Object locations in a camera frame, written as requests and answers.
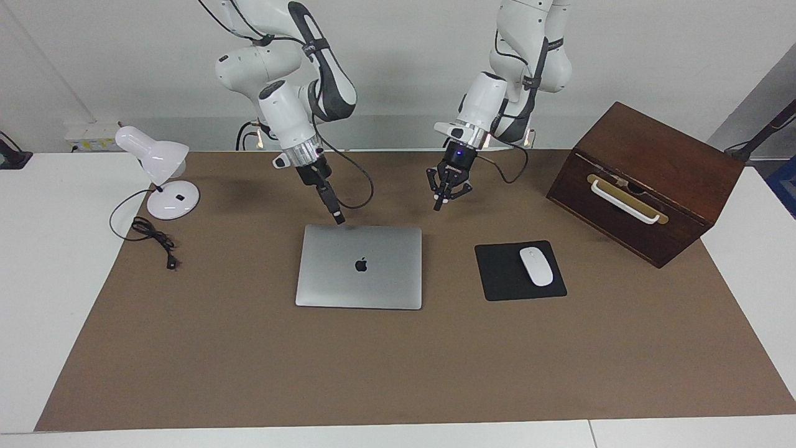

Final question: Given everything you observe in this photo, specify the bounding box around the silver grey laptop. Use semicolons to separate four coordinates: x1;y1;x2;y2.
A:
295;224;423;310

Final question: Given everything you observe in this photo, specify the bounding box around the black base cable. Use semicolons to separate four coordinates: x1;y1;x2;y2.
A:
235;120;262;152

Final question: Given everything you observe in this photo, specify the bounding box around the brass handle plate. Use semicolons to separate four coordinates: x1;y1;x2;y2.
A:
586;174;670;225

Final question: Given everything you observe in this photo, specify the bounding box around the white desk lamp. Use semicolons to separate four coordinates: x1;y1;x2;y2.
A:
114;126;201;221

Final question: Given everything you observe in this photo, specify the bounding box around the white power strip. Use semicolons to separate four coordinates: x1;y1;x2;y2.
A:
64;121;120;153

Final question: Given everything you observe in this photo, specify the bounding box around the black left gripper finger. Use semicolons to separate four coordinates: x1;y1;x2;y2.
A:
427;166;447;212
445;169;474;201

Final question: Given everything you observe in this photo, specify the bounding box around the white computer mouse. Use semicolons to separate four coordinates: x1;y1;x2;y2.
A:
519;247;554;287

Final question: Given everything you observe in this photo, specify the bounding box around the brown table mat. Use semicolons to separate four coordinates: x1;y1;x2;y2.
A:
34;149;796;432

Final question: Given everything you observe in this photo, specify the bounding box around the black stand pole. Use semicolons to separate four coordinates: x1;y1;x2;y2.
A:
724;100;796;164

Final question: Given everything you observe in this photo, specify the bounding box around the dark brown wooden box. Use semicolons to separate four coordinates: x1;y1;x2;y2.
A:
546;101;746;269

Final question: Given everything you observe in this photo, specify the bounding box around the black mouse pad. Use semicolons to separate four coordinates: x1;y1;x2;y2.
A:
474;240;568;302

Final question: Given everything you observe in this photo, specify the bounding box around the black lamp power cable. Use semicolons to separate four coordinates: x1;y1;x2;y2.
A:
109;189;181;270

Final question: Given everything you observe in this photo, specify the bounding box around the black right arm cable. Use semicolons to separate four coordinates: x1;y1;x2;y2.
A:
199;0;375;210

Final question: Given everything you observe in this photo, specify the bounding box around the black table clamp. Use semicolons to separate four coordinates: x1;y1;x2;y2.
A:
0;132;33;170

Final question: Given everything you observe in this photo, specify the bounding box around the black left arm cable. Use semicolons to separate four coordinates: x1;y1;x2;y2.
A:
463;31;548;185

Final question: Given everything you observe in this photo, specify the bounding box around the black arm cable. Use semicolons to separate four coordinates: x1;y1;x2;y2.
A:
463;31;548;185
199;0;375;210

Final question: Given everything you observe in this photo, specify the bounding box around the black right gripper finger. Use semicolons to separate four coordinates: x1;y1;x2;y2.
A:
316;182;346;225

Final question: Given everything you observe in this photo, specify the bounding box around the blue object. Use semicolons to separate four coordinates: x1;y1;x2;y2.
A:
766;156;796;218

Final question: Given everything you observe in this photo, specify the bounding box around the white box handle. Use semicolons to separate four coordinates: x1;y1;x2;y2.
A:
590;179;661;225

